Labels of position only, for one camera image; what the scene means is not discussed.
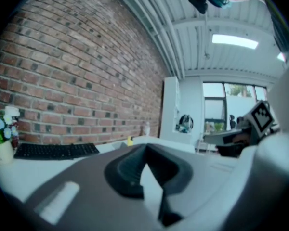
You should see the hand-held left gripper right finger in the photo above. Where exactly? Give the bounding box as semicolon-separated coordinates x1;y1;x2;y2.
145;143;243;228

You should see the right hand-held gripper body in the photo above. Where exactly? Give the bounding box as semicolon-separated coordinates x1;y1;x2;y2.
216;100;275;157

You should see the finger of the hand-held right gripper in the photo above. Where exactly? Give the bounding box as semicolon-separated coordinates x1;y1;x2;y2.
203;128;250;145

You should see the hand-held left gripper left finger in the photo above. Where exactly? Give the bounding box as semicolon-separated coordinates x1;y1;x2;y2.
23;143;159;231

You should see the window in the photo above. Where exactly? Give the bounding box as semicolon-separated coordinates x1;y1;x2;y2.
202;82;268;131

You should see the black headset gear pile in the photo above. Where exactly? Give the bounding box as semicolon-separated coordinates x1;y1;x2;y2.
179;114;195;132

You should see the black keyboard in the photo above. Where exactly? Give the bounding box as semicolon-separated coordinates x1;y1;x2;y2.
13;142;100;160

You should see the white desk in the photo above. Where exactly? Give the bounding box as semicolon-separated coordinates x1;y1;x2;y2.
0;136;241;203

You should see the white pot of blue flowers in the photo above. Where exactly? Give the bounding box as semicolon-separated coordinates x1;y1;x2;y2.
0;109;20;165

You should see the ceiling sprinkler pipe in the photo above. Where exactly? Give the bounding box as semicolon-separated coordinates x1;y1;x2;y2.
203;13;211;60

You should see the teal head strap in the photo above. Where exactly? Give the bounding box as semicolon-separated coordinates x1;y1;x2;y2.
206;0;231;9

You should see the black head-mounted camera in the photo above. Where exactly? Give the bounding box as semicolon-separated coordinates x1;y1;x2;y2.
187;0;209;15

